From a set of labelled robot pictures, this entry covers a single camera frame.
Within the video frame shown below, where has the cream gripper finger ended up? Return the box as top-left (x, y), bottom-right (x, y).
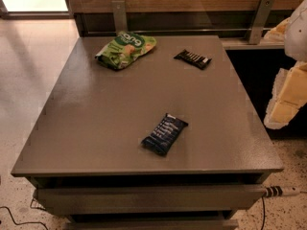
top-left (264, 61), bottom-right (307, 129)
top-left (264, 18), bottom-right (290, 42)

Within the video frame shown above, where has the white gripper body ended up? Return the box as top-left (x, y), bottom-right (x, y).
top-left (284, 0), bottom-right (307, 61)

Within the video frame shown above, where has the black chocolate rxbar wrapper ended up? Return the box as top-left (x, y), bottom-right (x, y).
top-left (174, 50), bottom-right (211, 70)

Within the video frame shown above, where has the blue blueberry rxbar wrapper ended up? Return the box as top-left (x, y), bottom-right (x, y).
top-left (141, 113), bottom-right (188, 156)

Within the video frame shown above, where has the green chip bag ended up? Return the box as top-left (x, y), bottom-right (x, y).
top-left (95, 32), bottom-right (156, 71)

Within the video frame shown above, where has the grey drawer cabinet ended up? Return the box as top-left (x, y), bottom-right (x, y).
top-left (12, 36), bottom-right (283, 223)

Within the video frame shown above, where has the lower grey drawer front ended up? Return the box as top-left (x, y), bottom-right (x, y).
top-left (64, 220), bottom-right (238, 230)

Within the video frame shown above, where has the grey drawer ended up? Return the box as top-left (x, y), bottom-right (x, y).
top-left (64, 220), bottom-right (238, 230)
top-left (35, 185), bottom-right (265, 215)

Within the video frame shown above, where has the upper grey drawer front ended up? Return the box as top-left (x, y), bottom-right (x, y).
top-left (35, 185), bottom-right (265, 215)

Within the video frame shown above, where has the right metal bracket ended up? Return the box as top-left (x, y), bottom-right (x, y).
top-left (247, 0), bottom-right (275, 45)

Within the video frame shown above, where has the metal bracket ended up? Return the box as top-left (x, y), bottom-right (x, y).
top-left (247, 0), bottom-right (275, 45)
top-left (111, 0), bottom-right (128, 34)

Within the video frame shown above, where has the black white striped handle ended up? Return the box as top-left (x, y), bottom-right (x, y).
top-left (264, 186), bottom-right (301, 197)

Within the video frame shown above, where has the black cable right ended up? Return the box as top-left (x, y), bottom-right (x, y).
top-left (260, 196), bottom-right (267, 230)

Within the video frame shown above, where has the left metal bracket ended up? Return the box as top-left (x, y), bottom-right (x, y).
top-left (111, 0), bottom-right (128, 34)

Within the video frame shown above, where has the black floor cable left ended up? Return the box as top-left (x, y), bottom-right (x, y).
top-left (0, 197), bottom-right (50, 230)

